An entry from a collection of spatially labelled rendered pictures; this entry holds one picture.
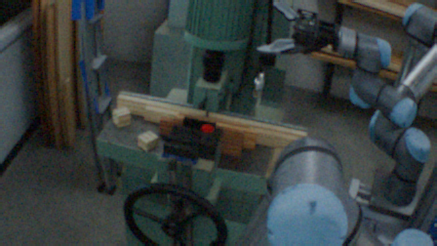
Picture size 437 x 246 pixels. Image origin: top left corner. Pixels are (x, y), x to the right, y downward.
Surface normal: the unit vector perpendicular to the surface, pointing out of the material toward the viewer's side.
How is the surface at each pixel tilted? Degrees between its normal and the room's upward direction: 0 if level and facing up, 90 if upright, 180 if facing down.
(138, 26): 90
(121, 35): 90
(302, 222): 86
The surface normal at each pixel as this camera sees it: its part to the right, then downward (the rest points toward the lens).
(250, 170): 0.11, -0.85
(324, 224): -0.24, 0.42
